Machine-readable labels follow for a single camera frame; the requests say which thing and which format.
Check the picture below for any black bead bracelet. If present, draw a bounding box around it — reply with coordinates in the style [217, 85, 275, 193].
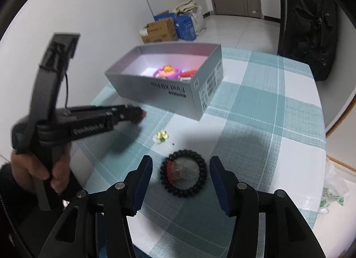
[160, 149, 208, 198]

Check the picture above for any red white ornament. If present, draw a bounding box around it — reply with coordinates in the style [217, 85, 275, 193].
[178, 69, 197, 81]

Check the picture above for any green white plastic bag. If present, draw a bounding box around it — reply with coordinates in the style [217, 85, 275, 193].
[318, 158, 349, 214]

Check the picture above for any teal checked tablecloth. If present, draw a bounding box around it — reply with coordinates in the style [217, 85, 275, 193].
[81, 47, 327, 258]

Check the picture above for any white sack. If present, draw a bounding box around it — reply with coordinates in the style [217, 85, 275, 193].
[192, 7, 207, 36]

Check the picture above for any person's black zip jacket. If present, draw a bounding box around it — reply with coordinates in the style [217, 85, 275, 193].
[0, 191, 67, 258]

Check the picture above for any purple ring bracelet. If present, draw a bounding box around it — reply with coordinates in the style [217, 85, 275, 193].
[152, 66, 182, 81]

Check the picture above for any blue cardboard box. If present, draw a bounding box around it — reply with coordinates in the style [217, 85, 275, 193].
[175, 14, 198, 41]
[154, 10, 177, 22]

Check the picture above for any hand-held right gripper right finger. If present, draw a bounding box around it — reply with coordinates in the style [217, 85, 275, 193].
[209, 156, 326, 258]

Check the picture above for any person's left hand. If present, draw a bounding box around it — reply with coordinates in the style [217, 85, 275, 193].
[11, 142, 72, 194]

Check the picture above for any small clear bag red jewelry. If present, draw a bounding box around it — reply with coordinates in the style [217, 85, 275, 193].
[166, 160, 195, 184]

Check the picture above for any black hanging jacket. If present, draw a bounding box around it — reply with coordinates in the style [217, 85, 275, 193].
[277, 0, 338, 82]

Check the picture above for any grey cardboard box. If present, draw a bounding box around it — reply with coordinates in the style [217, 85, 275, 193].
[104, 43, 224, 121]

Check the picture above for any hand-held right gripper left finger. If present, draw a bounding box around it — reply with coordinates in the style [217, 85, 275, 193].
[44, 154, 154, 258]

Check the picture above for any beige canvas bag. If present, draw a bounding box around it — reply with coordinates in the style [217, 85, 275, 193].
[172, 0, 202, 15]

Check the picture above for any yellow flower hair clip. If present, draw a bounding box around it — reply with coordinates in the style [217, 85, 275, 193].
[154, 131, 170, 144]

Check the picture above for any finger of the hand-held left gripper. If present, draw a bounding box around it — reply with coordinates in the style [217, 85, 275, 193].
[111, 113, 141, 129]
[65, 103, 140, 116]

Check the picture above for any brown cardboard box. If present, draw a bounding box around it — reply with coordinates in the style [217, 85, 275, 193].
[139, 18, 178, 44]

